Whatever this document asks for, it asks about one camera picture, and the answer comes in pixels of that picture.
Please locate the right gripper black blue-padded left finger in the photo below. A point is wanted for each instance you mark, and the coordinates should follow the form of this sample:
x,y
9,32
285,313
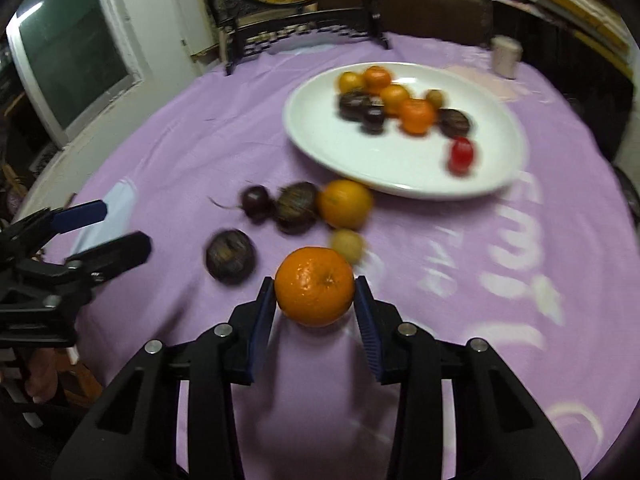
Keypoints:
x,y
168,414

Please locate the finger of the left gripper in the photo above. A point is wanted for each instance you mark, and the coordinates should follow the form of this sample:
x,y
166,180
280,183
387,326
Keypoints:
x,y
77,217
107,261

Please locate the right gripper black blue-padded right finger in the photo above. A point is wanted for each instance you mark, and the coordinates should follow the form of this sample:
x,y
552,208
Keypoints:
x,y
501,431

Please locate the large orange mandarin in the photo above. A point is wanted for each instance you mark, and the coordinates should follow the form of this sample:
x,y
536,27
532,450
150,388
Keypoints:
x,y
314,286

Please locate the large red tomato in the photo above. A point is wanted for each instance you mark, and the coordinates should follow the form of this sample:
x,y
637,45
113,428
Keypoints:
x,y
461,156

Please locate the dark water chestnut top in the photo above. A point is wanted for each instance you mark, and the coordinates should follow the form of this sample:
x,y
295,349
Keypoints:
x,y
353,104

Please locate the small orange kumquat fruit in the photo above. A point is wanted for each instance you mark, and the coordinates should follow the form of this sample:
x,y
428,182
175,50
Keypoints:
x,y
392,97

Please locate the tan longan fruit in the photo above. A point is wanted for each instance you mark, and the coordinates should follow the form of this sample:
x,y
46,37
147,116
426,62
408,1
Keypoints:
x,y
436,98
349,244

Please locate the dark purple plum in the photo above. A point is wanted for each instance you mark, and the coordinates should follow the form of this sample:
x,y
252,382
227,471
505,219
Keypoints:
x,y
373,119

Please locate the person's hand on handle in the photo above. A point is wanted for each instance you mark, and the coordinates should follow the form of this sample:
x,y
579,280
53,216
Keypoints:
x,y
43,376

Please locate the dark water chestnut left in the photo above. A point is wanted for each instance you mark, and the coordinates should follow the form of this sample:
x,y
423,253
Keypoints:
x,y
230,257

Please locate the dark plum with stem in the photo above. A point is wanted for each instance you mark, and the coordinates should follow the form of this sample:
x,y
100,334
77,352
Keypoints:
x,y
254,201

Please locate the purple printed tablecloth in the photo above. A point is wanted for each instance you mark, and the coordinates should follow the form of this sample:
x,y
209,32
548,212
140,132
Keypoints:
x,y
547,272

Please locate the dark water chestnut middle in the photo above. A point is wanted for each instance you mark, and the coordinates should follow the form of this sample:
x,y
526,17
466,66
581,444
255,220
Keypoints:
x,y
296,208

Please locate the yellow-orange round orange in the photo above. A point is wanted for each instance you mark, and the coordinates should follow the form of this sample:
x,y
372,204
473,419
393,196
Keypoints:
x,y
345,204

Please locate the black round stool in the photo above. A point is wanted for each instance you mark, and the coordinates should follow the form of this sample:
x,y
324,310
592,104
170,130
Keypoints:
x,y
630,194

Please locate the yellow orange at left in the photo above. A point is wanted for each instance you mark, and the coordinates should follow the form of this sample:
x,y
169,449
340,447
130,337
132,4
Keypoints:
x,y
350,81

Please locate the small orange on plate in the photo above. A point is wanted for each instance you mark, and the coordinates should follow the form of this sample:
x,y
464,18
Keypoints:
x,y
376,78

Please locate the white beverage can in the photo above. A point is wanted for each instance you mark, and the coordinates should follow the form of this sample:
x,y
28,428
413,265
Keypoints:
x,y
506,54

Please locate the wooden shelf with planks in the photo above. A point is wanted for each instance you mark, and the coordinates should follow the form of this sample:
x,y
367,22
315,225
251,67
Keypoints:
x,y
550,0

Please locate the window with white frame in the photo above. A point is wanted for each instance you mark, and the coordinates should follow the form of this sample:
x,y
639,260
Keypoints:
x,y
74,58

